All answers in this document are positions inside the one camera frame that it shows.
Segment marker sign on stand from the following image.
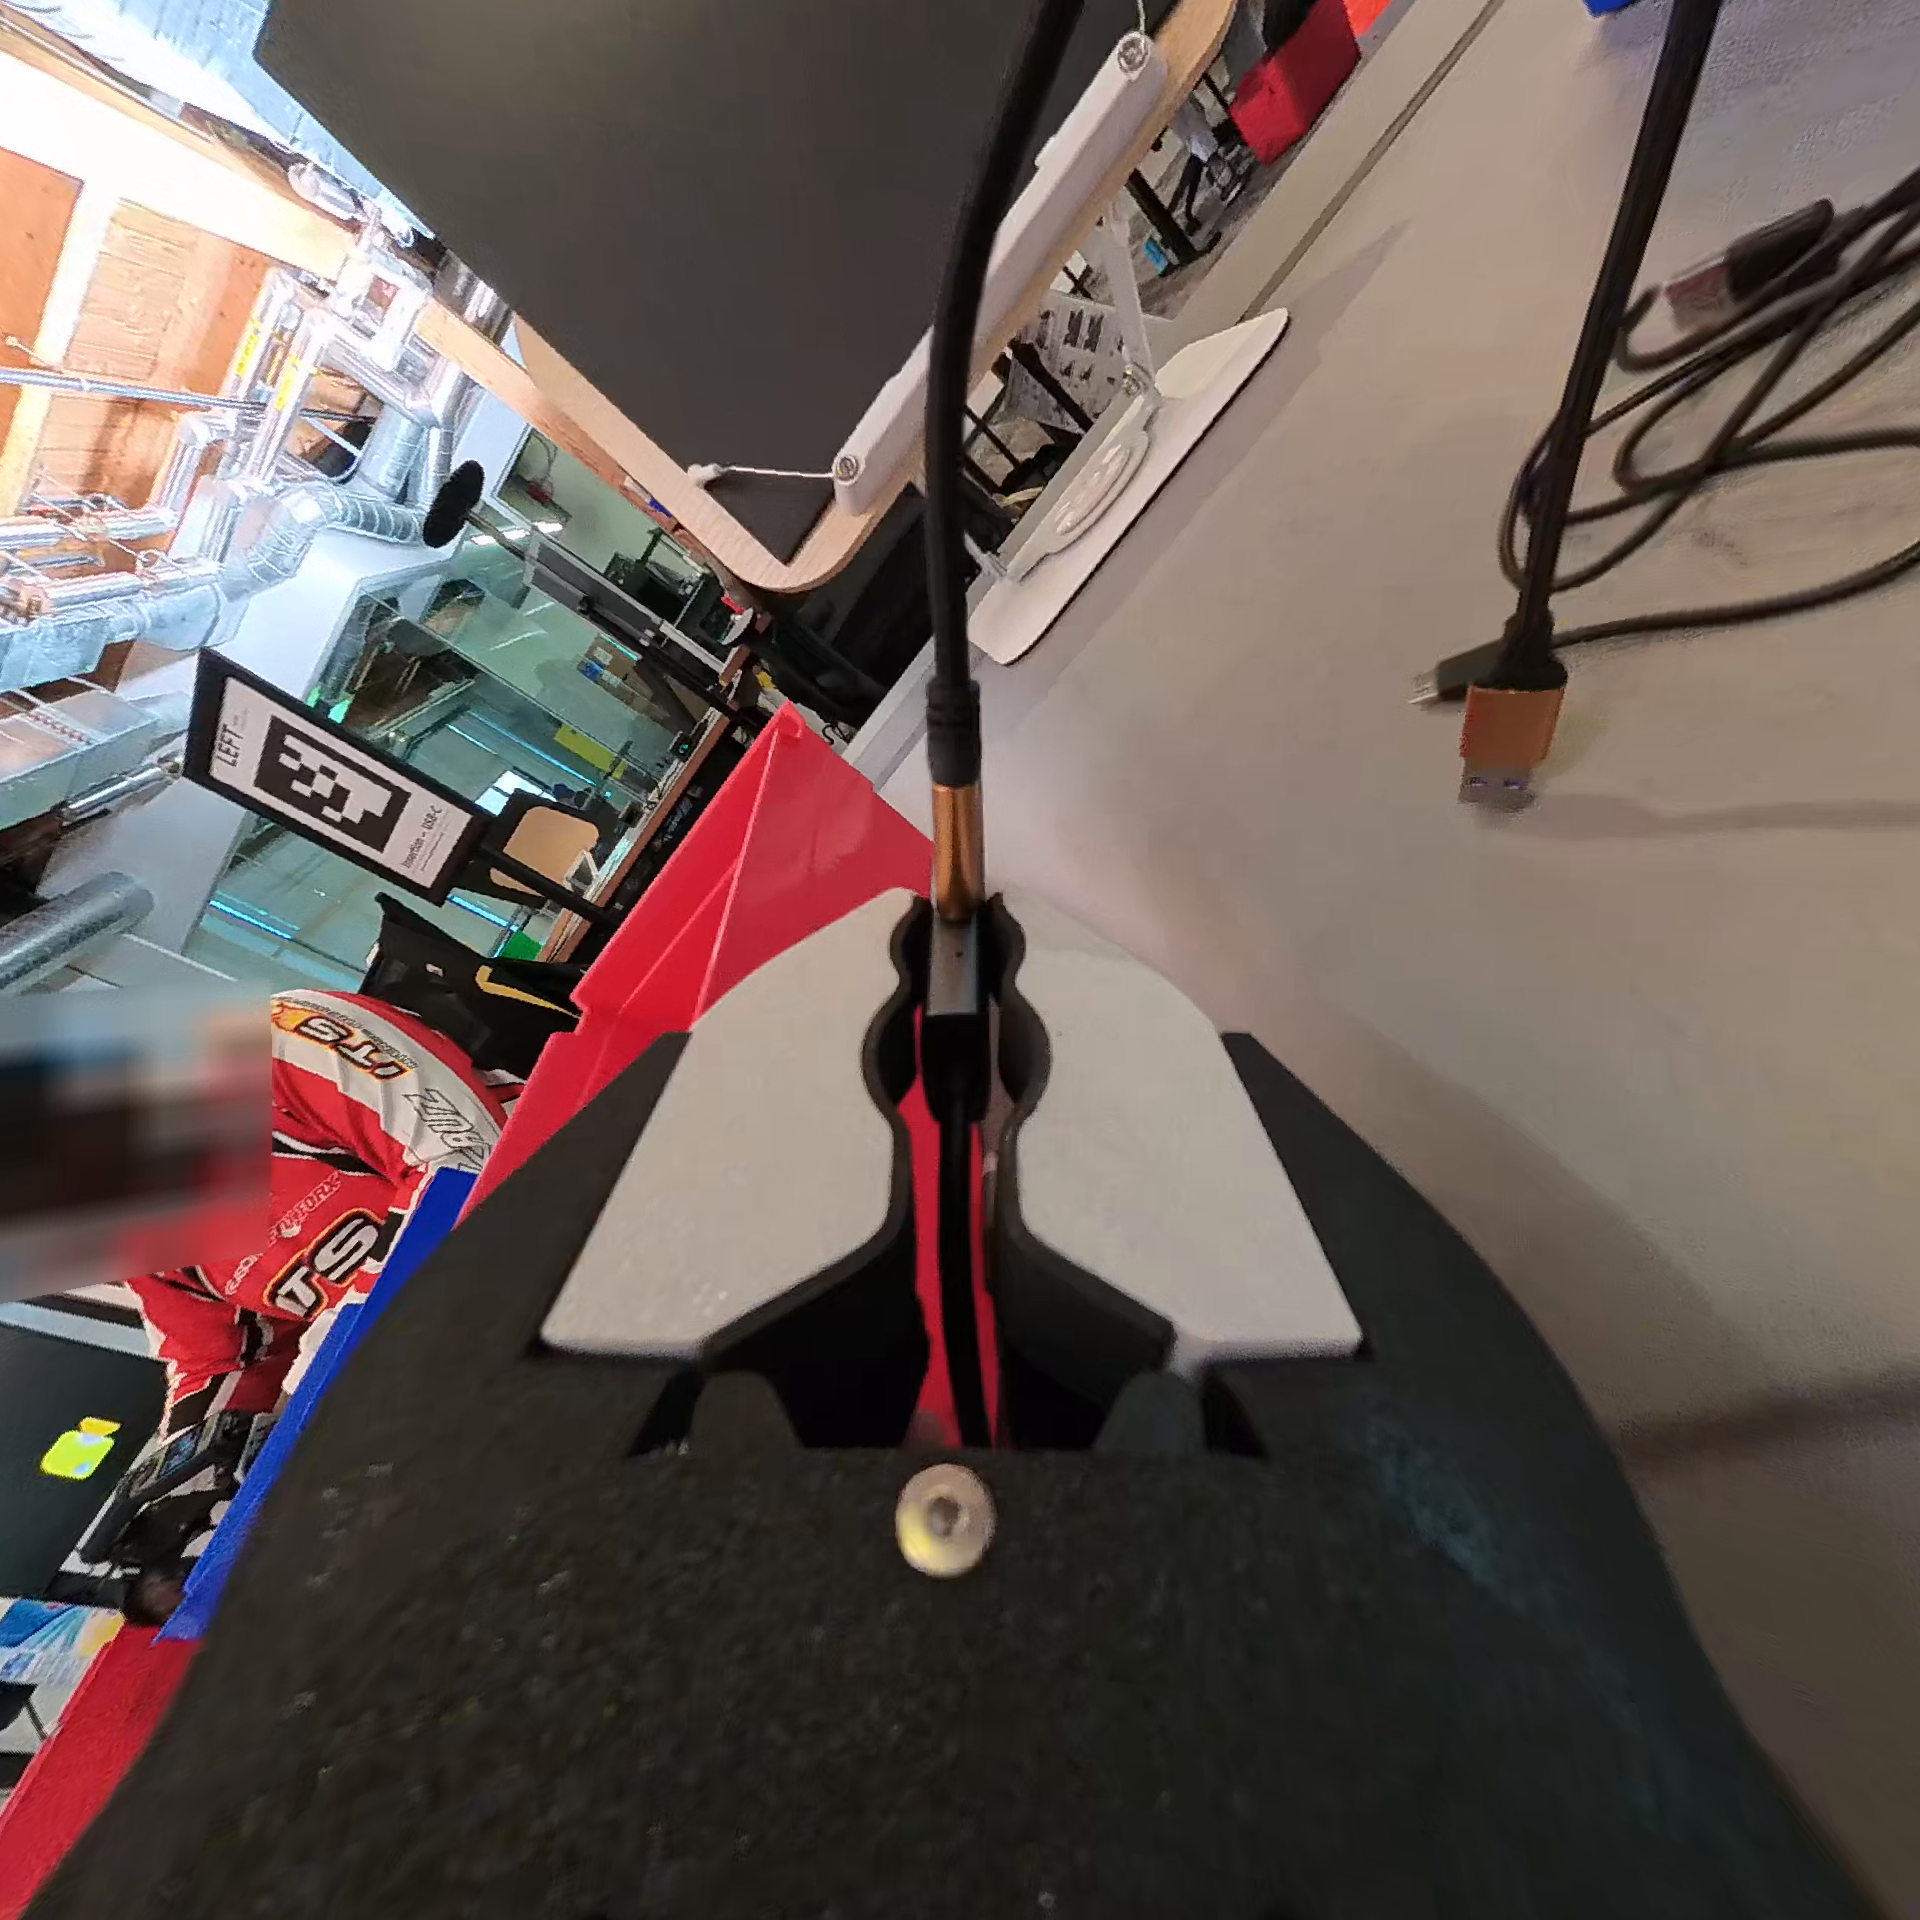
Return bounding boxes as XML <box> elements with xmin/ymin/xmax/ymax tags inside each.
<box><xmin>187</xmin><ymin>647</ymin><xmax>623</xmax><ymax>923</ymax></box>

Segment wood-framed black board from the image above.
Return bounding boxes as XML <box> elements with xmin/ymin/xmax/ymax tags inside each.
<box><xmin>256</xmin><ymin>0</ymin><xmax>1239</xmax><ymax>602</ymax></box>

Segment round silver ventilation duct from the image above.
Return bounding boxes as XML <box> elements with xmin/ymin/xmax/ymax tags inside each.
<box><xmin>193</xmin><ymin>376</ymin><xmax>504</xmax><ymax>609</ymax></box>

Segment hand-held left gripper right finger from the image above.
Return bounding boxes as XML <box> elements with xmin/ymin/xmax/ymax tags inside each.
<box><xmin>987</xmin><ymin>897</ymin><xmax>1364</xmax><ymax>1449</ymax></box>

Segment red plastic bin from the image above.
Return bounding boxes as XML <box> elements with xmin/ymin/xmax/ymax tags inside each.
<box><xmin>0</xmin><ymin>703</ymin><xmax>999</xmax><ymax>1855</ymax></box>

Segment foil-wrapped ventilation duct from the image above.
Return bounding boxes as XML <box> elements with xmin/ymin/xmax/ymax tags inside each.
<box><xmin>0</xmin><ymin>569</ymin><xmax>227</xmax><ymax>828</ymax></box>

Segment black usb cable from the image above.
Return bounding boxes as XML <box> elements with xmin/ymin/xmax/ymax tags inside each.
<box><xmin>1411</xmin><ymin>182</ymin><xmax>1920</xmax><ymax>711</ymax></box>

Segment black jacket yellow stripe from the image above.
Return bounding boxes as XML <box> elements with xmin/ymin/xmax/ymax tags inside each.
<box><xmin>358</xmin><ymin>897</ymin><xmax>587</xmax><ymax>1082</ymax></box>

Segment black cable orange plugs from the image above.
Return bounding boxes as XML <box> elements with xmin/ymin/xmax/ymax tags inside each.
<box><xmin>919</xmin><ymin>0</ymin><xmax>1727</xmax><ymax>922</ymax></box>

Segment small red crate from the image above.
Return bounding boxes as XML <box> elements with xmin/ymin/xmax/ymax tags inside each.
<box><xmin>1231</xmin><ymin>0</ymin><xmax>1364</xmax><ymax>164</ymax></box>

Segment blue plastic bin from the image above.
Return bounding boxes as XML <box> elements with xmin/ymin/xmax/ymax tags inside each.
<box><xmin>157</xmin><ymin>1162</ymin><xmax>481</xmax><ymax>1644</ymax></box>

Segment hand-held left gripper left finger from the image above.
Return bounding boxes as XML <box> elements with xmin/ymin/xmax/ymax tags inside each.
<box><xmin>540</xmin><ymin>887</ymin><xmax>916</xmax><ymax>1446</ymax></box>

